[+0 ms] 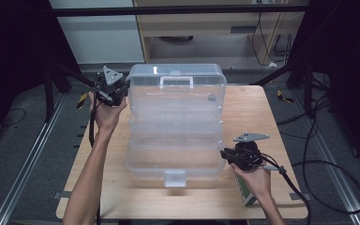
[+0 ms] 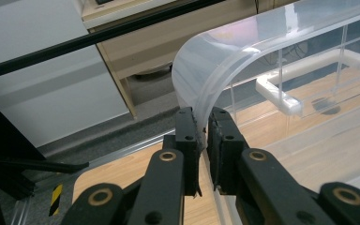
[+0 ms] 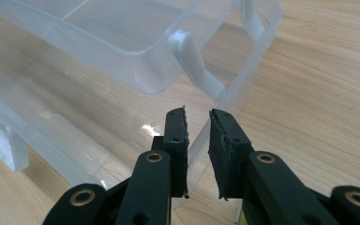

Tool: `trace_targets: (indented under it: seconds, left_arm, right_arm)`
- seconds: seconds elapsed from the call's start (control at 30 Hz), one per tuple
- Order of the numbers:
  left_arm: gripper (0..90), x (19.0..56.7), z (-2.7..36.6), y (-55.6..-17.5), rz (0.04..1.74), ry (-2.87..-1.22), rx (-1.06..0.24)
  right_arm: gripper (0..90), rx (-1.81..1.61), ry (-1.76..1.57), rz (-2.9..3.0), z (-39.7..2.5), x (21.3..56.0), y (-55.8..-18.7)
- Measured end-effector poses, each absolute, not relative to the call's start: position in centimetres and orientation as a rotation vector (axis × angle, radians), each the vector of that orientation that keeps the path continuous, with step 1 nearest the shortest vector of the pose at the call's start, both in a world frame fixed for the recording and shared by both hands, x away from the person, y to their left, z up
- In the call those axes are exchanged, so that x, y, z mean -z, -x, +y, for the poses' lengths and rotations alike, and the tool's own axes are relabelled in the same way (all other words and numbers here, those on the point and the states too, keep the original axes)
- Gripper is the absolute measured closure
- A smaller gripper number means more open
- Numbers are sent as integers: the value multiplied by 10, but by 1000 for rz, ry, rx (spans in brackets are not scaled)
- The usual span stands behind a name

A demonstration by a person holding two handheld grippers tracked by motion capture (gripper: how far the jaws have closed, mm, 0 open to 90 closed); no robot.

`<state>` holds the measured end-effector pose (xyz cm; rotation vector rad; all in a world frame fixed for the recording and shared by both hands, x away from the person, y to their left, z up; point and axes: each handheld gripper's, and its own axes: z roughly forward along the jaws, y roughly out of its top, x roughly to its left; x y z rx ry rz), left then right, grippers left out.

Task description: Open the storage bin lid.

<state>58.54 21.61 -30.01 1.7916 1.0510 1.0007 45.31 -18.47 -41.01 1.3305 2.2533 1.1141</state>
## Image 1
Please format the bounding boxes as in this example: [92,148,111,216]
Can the aluminium floor rail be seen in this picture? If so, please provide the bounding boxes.
[0,93,67,225]
[306,121,360,225]

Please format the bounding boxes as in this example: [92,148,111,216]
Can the person's left hand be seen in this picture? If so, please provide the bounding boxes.
[88,92,128,134]

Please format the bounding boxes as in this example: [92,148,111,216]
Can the clear plastic storage box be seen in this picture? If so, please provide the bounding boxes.
[125,63,228,188]

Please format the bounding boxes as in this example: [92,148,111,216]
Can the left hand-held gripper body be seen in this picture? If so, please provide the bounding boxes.
[93,65,125,107]

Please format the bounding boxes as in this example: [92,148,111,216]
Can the wooden desk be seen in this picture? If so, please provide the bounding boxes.
[133,0,310,68]

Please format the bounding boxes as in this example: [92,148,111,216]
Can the person's right hand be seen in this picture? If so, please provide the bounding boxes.
[230,160,272,200]

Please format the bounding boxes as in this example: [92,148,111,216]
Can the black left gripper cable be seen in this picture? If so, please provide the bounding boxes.
[88,93,102,225]

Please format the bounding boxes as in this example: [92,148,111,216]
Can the black metal stand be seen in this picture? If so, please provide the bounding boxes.
[249,55,332,118]
[43,59,104,123]

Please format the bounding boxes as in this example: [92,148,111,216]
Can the black floor tape marks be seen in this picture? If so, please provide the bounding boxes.
[72,124,88,148]

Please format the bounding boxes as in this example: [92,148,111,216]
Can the grey tape piece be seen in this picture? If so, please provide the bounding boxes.
[53,190,73,201]
[289,191,312,202]

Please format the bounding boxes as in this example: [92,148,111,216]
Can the black frame bar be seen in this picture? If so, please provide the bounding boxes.
[51,3,310,17]

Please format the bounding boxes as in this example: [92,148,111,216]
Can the black hanging desk cables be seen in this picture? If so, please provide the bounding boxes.
[251,12,294,68]

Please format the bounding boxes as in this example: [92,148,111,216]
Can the white cabinet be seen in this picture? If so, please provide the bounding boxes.
[48,0,145,65]

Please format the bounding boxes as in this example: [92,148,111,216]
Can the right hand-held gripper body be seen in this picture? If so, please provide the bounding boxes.
[228,131,270,172]

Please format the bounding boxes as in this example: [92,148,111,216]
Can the thin black floor cable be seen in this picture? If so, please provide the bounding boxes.
[0,107,27,129]

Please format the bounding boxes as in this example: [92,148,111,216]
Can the green white carton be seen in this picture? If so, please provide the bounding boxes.
[233,172,258,207]

